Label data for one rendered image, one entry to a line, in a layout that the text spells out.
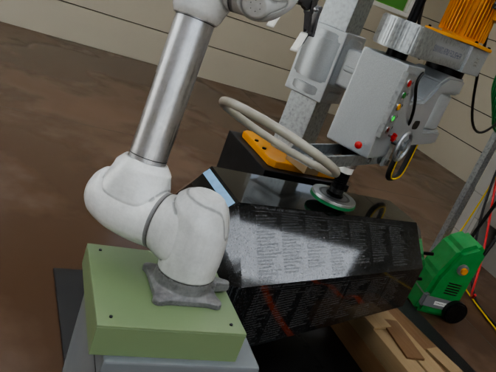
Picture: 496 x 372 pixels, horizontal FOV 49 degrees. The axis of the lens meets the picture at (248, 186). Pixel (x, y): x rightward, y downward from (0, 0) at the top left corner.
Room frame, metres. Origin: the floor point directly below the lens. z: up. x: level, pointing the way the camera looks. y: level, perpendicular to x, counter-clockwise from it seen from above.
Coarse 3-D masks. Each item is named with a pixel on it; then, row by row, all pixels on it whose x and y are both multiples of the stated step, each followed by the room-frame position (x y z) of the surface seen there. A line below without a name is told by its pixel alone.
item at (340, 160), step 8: (312, 144) 2.17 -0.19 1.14; (320, 144) 2.23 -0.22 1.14; (328, 144) 2.29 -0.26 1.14; (336, 144) 2.35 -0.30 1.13; (304, 152) 2.13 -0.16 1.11; (328, 152) 2.31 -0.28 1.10; (336, 152) 2.37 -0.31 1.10; (336, 160) 2.13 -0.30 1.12; (344, 160) 2.20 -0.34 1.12; (352, 160) 2.26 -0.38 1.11; (360, 160) 2.34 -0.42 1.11; (368, 160) 2.39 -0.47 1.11; (376, 160) 2.49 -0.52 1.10; (312, 168) 1.99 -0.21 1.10
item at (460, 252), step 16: (480, 224) 3.66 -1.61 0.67; (448, 240) 3.58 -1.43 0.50; (464, 240) 3.52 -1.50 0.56; (432, 256) 3.56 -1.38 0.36; (448, 256) 3.45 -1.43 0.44; (464, 256) 3.40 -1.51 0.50; (480, 256) 3.43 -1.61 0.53; (432, 272) 3.45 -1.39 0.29; (448, 272) 3.39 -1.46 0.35; (464, 272) 3.38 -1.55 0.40; (416, 288) 3.49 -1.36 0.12; (432, 288) 3.40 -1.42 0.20; (448, 288) 3.40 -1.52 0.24; (464, 288) 3.43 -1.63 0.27; (416, 304) 3.40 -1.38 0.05; (432, 304) 3.39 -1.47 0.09; (448, 304) 3.40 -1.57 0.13; (448, 320) 3.39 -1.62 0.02
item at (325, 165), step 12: (228, 108) 1.90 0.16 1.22; (240, 108) 1.67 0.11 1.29; (252, 108) 1.65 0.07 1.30; (240, 120) 1.99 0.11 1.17; (264, 120) 1.62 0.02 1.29; (264, 132) 2.04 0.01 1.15; (276, 132) 1.61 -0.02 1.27; (288, 132) 1.61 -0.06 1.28; (276, 144) 2.04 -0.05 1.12; (300, 144) 1.61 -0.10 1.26; (300, 156) 2.01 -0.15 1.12; (312, 156) 1.63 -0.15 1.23; (324, 156) 1.65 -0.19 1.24; (324, 168) 1.90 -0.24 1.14; (336, 168) 1.70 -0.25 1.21
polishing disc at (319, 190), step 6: (318, 186) 2.43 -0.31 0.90; (324, 186) 2.46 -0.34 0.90; (318, 192) 2.35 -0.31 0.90; (324, 192) 2.38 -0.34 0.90; (324, 198) 2.30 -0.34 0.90; (330, 198) 2.33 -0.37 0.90; (348, 198) 2.42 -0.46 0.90; (336, 204) 2.29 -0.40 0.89; (342, 204) 2.30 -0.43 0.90; (348, 204) 2.33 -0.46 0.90; (354, 204) 2.36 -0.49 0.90
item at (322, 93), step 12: (324, 24) 3.18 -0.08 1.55; (336, 36) 3.12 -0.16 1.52; (348, 36) 3.11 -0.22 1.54; (360, 36) 3.29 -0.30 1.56; (300, 48) 3.22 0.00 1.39; (336, 60) 3.10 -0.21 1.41; (288, 84) 3.22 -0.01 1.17; (300, 84) 3.15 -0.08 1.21; (312, 84) 3.14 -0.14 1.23; (324, 84) 3.10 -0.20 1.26; (312, 96) 3.13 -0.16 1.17; (324, 96) 3.11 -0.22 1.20; (336, 96) 3.18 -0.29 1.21
